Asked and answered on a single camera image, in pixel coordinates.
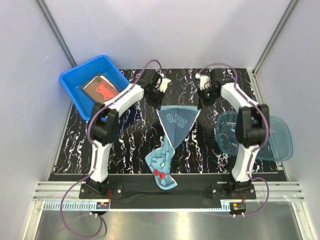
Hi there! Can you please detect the translucent teal plastic basket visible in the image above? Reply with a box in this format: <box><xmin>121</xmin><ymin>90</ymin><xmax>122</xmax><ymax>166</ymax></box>
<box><xmin>216</xmin><ymin>111</ymin><xmax>293</xmax><ymax>162</ymax></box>

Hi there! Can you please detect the left aluminium frame post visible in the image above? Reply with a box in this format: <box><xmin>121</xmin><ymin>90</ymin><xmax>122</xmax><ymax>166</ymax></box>
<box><xmin>35</xmin><ymin>0</ymin><xmax>77</xmax><ymax>67</ymax></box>

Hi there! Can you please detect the right small connector board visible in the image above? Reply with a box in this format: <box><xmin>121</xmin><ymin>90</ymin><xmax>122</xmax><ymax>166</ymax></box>
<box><xmin>231</xmin><ymin>202</ymin><xmax>247</xmax><ymax>211</ymax></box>

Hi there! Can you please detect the blue plastic bin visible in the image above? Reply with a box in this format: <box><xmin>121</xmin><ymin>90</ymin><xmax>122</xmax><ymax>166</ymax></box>
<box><xmin>59</xmin><ymin>55</ymin><xmax>130</xmax><ymax>121</ymax></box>

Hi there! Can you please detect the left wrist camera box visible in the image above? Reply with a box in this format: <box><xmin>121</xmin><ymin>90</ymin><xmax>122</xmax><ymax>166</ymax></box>
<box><xmin>158</xmin><ymin>77</ymin><xmax>172</xmax><ymax>93</ymax></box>

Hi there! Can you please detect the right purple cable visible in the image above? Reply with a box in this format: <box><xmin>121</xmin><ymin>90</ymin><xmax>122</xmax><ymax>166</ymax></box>
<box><xmin>199</xmin><ymin>62</ymin><xmax>271</xmax><ymax>216</ymax></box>

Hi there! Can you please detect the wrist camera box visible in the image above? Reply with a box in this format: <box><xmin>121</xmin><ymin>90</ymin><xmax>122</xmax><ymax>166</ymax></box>
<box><xmin>195</xmin><ymin>73</ymin><xmax>211</xmax><ymax>91</ymax></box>
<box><xmin>158</xmin><ymin>77</ymin><xmax>172</xmax><ymax>93</ymax></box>

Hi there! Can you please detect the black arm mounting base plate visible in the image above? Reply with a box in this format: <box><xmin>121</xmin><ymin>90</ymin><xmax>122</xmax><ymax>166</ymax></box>
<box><xmin>79</xmin><ymin>174</ymin><xmax>257</xmax><ymax>200</ymax></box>

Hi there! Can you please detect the blue striped towel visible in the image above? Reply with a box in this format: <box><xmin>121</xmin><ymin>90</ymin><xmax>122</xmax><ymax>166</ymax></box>
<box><xmin>145</xmin><ymin>105</ymin><xmax>201</xmax><ymax>191</ymax></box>

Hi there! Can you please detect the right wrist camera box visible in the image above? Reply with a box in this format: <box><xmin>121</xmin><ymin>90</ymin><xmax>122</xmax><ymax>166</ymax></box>
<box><xmin>195</xmin><ymin>73</ymin><xmax>211</xmax><ymax>91</ymax></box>

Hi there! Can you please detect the dark grey-blue towel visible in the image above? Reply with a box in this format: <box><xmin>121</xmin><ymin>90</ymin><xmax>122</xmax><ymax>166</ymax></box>
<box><xmin>79</xmin><ymin>85</ymin><xmax>86</xmax><ymax>94</ymax></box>

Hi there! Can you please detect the aluminium frame post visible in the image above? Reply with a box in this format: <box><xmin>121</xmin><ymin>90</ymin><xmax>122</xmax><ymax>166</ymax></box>
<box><xmin>35</xmin><ymin>0</ymin><xmax>77</xmax><ymax>67</ymax></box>
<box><xmin>252</xmin><ymin>0</ymin><xmax>301</xmax><ymax>75</ymax></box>

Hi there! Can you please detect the purple cable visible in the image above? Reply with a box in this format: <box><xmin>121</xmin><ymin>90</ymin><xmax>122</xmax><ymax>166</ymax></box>
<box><xmin>199</xmin><ymin>62</ymin><xmax>271</xmax><ymax>216</ymax></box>
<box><xmin>60</xmin><ymin>59</ymin><xmax>164</xmax><ymax>237</ymax></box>

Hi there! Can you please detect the brown towel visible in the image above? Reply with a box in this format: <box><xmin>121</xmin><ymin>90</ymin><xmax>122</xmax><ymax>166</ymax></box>
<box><xmin>82</xmin><ymin>75</ymin><xmax>119</xmax><ymax>103</ymax></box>

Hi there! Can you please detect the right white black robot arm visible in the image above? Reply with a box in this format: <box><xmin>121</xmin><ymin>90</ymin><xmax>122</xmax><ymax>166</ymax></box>
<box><xmin>195</xmin><ymin>72</ymin><xmax>270</xmax><ymax>199</ymax></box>

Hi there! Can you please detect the aluminium front rail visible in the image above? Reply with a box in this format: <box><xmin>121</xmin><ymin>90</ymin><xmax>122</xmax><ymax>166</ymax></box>
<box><xmin>32</xmin><ymin>182</ymin><xmax>306</xmax><ymax>213</ymax></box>

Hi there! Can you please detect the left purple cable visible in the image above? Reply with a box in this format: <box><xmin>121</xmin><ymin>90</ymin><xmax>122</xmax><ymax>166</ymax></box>
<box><xmin>60</xmin><ymin>59</ymin><xmax>164</xmax><ymax>237</ymax></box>

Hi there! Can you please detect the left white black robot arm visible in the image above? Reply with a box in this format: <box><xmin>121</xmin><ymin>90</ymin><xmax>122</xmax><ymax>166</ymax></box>
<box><xmin>85</xmin><ymin>70</ymin><xmax>171</xmax><ymax>198</ymax></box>

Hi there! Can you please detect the left small connector board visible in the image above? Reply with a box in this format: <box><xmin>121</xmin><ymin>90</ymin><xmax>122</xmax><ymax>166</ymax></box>
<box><xmin>96</xmin><ymin>201</ymin><xmax>110</xmax><ymax>210</ymax></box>

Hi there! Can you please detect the small connector board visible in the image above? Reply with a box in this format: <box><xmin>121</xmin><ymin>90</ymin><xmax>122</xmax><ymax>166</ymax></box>
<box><xmin>231</xmin><ymin>202</ymin><xmax>247</xmax><ymax>211</ymax></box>
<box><xmin>96</xmin><ymin>201</ymin><xmax>110</xmax><ymax>210</ymax></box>

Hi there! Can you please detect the right aluminium frame post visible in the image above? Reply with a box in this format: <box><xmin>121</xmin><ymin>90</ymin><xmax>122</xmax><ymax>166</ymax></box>
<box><xmin>252</xmin><ymin>0</ymin><xmax>301</xmax><ymax>75</ymax></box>

